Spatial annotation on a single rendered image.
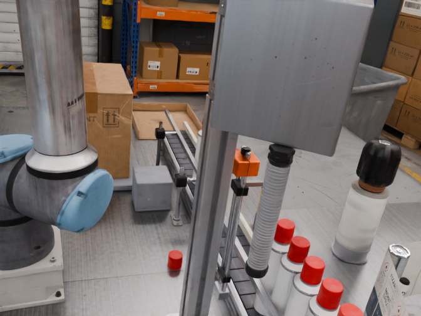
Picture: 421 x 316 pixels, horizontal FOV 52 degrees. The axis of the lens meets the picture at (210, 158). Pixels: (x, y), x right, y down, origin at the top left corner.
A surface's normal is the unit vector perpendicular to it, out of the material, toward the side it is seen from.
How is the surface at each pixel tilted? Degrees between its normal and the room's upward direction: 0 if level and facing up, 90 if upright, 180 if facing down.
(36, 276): 90
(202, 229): 90
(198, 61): 90
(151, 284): 0
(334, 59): 90
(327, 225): 0
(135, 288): 0
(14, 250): 70
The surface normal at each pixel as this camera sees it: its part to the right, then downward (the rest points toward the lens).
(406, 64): -0.90, 0.09
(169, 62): 0.29, 0.45
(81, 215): 0.90, 0.35
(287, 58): -0.32, 0.38
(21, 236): 0.58, 0.09
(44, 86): -0.05, 0.44
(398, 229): 0.12, -0.89
